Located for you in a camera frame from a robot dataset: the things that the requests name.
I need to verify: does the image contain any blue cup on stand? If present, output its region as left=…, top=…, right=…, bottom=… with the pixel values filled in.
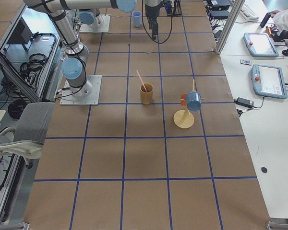
left=185, top=91, right=201, bottom=112

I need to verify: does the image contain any light blue plastic cup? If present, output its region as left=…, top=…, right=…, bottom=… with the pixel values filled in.
left=132, top=11, right=142, bottom=28

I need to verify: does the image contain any lower teach pendant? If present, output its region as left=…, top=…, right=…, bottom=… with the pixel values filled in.
left=251, top=64, right=288, bottom=99

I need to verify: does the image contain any orange cup on stand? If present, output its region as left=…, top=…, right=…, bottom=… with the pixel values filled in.
left=180, top=93, right=187, bottom=106

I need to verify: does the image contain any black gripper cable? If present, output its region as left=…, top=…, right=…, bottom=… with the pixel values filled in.
left=141, top=0, right=174, bottom=44

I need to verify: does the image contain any grey office chair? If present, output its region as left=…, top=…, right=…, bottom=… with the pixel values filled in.
left=0, top=102, right=55, bottom=169

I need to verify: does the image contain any pink chopstick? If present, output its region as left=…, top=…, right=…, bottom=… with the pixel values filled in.
left=136, top=70, right=147, bottom=92

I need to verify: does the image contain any teach pendant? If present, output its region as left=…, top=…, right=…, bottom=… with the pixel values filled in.
left=243, top=33, right=279, bottom=58
left=251, top=64, right=288, bottom=99

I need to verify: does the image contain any upper teach pendant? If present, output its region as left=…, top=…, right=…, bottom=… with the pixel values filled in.
left=243, top=33, right=279, bottom=58

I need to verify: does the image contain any black power adapter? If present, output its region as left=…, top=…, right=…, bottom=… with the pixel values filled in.
left=235, top=97, right=254, bottom=108

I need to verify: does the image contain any white keyboard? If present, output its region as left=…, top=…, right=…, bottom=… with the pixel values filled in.
left=240, top=3, right=259, bottom=22

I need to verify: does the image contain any wooden cup tree stand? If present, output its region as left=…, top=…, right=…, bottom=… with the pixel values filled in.
left=173, top=79, right=204, bottom=129

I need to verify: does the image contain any bamboo cylinder holder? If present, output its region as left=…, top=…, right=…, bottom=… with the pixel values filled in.
left=140, top=82, right=154, bottom=105

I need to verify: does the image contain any aluminium frame post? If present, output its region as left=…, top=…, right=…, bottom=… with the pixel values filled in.
left=215, top=0, right=245, bottom=55

